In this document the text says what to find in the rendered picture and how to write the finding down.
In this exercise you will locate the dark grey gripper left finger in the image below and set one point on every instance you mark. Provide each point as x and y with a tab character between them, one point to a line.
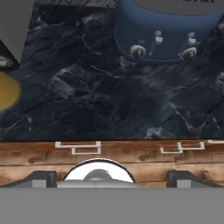
43	176

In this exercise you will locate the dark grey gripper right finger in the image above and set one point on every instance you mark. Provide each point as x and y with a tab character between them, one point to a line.
179	176

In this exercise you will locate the blue toaster with white knobs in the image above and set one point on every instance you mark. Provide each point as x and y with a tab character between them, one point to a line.
163	26

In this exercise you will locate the white round disc black rim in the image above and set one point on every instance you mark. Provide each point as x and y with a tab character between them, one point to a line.
78	172

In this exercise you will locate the yellow round object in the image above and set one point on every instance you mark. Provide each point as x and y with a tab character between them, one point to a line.
7	92

